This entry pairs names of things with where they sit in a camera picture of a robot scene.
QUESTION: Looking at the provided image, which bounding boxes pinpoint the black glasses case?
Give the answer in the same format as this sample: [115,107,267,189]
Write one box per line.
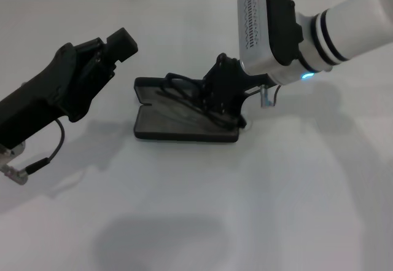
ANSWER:
[133,76,241,144]

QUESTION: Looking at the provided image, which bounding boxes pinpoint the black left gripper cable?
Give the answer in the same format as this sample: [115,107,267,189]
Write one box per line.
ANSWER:
[0,119,67,187]

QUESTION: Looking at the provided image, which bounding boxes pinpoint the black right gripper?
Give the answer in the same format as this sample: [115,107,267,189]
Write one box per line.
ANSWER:
[201,52,278,130]

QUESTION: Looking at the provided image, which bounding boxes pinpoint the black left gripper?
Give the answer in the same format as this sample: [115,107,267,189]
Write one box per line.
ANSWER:
[0,27,139,149]

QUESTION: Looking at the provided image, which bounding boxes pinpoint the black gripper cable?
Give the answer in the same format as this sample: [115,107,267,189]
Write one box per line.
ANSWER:
[0,119,67,187]
[260,84,282,109]

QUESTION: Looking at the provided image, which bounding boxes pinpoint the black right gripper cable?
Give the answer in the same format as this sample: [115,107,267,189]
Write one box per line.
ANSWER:
[260,84,282,109]

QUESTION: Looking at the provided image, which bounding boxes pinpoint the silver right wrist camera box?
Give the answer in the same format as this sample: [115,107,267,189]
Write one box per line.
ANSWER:
[236,0,305,77]

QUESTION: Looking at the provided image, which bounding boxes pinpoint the black glasses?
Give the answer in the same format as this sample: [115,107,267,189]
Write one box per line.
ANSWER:
[155,72,246,130]

